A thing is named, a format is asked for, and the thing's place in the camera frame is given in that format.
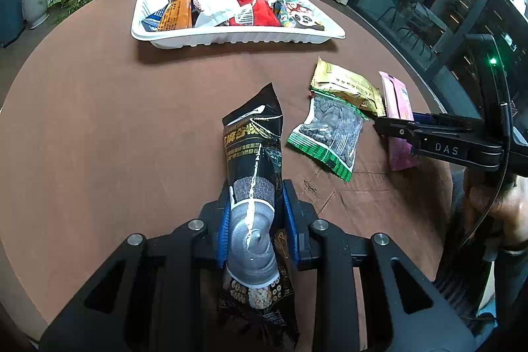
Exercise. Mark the green-edged clear seed packet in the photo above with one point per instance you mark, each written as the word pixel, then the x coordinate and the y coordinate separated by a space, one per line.
pixel 330 133

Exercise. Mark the person's right hand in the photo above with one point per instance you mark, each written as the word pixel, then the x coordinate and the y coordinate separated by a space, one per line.
pixel 513 216

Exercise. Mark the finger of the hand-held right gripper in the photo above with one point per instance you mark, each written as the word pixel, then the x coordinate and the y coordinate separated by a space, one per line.
pixel 445 122
pixel 398 127

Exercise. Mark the gold snack packet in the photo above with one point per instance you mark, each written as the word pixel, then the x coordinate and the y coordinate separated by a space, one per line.
pixel 346 88

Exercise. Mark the blue-grey plant pot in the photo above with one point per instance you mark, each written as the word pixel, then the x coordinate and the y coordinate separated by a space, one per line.
pixel 10 14

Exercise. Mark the pink snack packet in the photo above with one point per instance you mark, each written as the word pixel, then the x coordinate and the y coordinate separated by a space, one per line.
pixel 398 100

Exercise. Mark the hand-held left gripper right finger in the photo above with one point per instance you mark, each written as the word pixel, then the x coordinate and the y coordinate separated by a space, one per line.
pixel 290 224

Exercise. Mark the blue snack packet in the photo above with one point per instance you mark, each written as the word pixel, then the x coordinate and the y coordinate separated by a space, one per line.
pixel 154 20

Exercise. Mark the white plastic tray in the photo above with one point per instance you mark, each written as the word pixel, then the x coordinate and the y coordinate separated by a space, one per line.
pixel 247 36

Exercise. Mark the black sesame snack packet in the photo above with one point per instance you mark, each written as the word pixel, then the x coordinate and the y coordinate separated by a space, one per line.
pixel 251 236

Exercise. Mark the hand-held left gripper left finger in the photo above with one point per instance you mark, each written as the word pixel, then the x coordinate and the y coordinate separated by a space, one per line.
pixel 225 228

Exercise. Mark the panda print snack packet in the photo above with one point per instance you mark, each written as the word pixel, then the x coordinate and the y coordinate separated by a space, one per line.
pixel 301 20

